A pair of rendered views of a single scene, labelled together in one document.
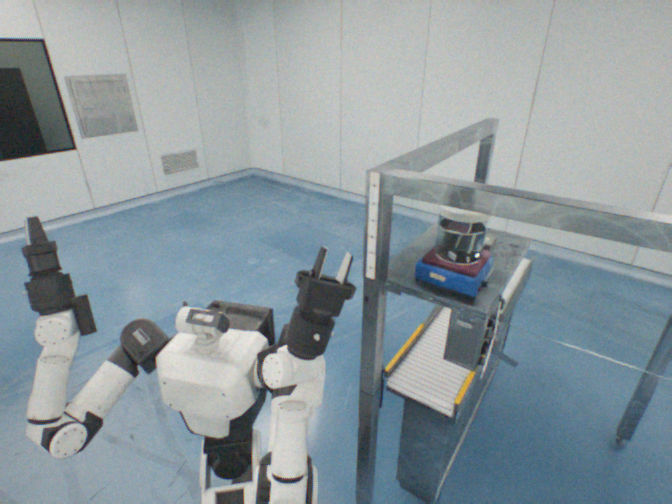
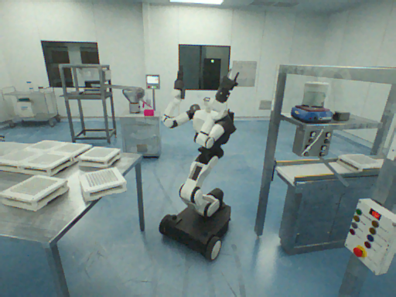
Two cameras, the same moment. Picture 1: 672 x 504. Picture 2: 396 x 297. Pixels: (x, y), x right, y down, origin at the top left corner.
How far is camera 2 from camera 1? 1.16 m
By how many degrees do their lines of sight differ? 40
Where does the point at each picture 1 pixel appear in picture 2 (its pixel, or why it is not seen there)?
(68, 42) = (238, 47)
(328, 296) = (227, 82)
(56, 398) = (170, 110)
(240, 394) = not seen: hidden behind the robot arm
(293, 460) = (205, 127)
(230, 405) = not seen: hidden behind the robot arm
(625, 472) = not seen: outside the picture
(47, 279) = (179, 80)
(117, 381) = (184, 116)
